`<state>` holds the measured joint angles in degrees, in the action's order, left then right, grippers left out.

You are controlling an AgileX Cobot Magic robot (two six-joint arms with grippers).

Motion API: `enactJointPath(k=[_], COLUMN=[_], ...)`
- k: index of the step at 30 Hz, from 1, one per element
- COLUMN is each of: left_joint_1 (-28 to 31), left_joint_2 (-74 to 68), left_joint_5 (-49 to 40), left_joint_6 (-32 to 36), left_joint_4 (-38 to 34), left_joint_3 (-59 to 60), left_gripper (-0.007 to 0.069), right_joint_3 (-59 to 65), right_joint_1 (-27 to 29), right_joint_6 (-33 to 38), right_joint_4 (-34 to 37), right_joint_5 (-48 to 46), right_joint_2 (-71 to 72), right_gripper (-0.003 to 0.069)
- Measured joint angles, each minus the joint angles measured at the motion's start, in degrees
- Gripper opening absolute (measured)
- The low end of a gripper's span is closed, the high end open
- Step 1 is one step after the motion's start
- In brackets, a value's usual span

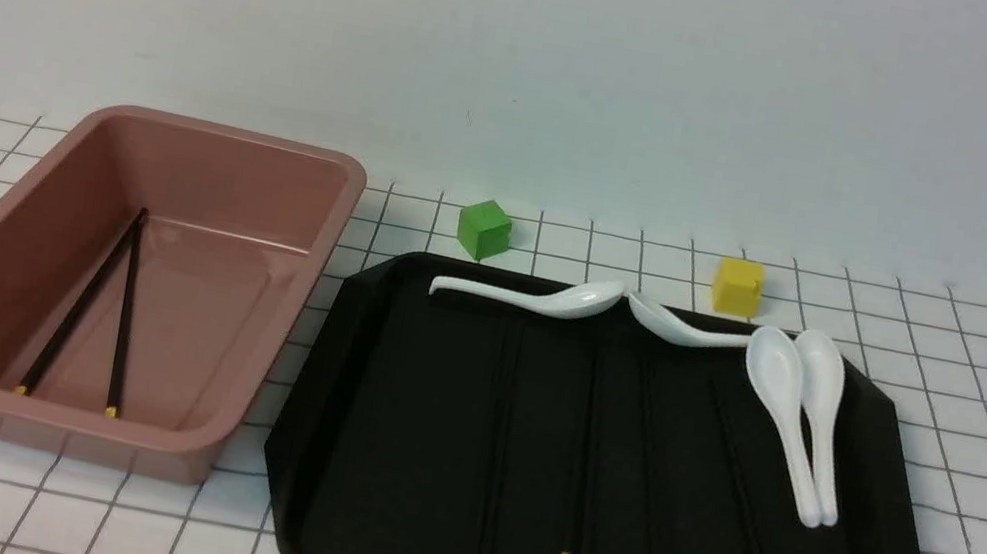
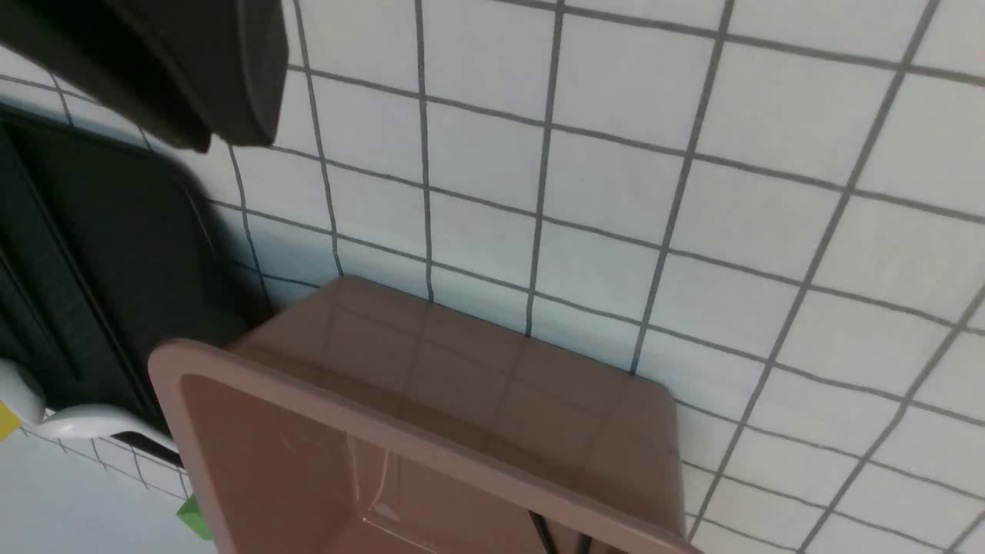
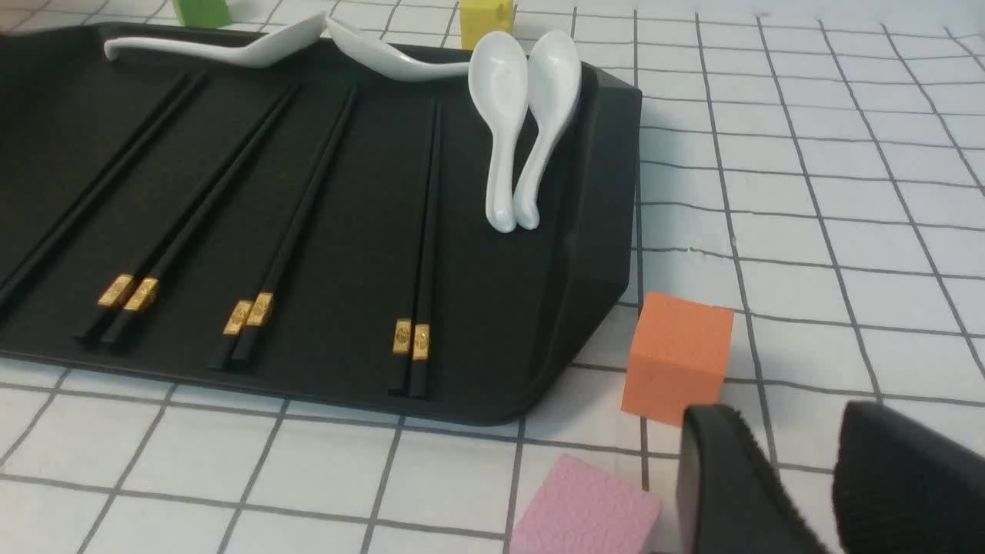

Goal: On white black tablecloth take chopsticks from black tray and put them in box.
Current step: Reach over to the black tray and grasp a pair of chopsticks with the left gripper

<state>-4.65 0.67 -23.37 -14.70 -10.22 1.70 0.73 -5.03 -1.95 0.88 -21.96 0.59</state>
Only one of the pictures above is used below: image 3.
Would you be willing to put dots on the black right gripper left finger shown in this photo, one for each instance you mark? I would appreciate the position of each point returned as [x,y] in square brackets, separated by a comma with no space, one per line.
[729,499]

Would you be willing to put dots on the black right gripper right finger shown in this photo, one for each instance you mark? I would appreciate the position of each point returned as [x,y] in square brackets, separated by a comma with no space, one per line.
[900,487]

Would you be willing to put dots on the pink foam cube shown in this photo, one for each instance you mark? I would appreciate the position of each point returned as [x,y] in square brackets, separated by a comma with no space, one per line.
[582,509]

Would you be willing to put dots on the orange foam cube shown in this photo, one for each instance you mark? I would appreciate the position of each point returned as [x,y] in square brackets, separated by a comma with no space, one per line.
[679,357]

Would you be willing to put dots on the black chopstick gold band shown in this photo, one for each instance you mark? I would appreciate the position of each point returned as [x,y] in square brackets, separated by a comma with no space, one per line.
[114,297]
[296,223]
[418,370]
[104,192]
[55,158]
[413,331]
[196,210]
[304,227]

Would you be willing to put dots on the white ceramic spoon outer right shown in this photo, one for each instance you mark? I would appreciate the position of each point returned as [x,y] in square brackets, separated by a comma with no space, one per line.
[555,74]

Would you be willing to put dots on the white ceramic spoon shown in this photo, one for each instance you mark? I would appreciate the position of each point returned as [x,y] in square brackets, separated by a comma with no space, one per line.
[555,74]
[498,79]
[261,53]
[387,60]

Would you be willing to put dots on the white ceramic spoon inner right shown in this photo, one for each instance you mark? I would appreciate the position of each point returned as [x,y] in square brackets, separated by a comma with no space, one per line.
[498,79]

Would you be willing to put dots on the black plastic serving tray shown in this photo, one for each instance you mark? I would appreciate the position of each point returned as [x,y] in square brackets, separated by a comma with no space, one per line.
[293,284]

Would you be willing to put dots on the yellow foam cube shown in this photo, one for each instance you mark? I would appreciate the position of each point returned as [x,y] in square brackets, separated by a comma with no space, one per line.
[479,18]

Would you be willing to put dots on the white ceramic spoon centre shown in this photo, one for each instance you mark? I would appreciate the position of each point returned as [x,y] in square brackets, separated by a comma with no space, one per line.
[387,60]

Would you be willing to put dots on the white ceramic spoon far left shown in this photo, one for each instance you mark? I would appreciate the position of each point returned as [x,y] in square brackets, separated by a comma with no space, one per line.
[261,53]

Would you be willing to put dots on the green foam cube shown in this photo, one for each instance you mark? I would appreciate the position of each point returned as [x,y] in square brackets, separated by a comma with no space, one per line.
[209,14]

